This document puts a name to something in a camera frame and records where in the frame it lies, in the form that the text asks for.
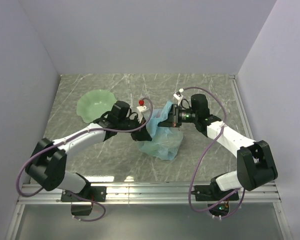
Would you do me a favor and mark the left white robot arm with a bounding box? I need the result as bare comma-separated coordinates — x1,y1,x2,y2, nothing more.
24,99,153,201

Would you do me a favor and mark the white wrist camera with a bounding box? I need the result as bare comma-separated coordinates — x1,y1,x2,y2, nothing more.
136,99,148,124
173,88,184,106

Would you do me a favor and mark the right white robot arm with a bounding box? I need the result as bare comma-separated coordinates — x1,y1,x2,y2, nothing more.
158,91,278,201

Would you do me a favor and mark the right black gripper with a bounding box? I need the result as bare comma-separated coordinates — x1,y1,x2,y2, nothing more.
158,104,199,128

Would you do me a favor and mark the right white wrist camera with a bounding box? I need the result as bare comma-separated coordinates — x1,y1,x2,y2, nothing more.
173,88,184,106

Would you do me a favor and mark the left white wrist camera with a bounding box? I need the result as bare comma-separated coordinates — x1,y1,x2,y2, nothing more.
136,99,148,124

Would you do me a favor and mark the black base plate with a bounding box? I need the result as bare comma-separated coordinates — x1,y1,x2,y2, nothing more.
60,186,107,203
191,184,234,202

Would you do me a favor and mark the light green wavy plate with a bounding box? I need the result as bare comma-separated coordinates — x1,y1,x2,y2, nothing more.
76,89,117,123

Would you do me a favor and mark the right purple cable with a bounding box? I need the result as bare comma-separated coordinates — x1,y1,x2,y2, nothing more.
179,86,246,220

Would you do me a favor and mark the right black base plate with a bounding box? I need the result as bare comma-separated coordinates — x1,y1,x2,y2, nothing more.
191,184,234,202

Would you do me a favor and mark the aluminium rail frame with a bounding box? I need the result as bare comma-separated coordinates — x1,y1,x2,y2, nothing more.
4,74,293,240

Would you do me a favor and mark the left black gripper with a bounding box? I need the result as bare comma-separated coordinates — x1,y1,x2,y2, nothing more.
118,114,152,141

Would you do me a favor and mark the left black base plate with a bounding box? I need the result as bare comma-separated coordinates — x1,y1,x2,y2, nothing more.
60,186,107,203

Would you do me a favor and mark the light blue plastic bag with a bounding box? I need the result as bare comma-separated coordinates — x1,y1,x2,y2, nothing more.
137,100,184,161

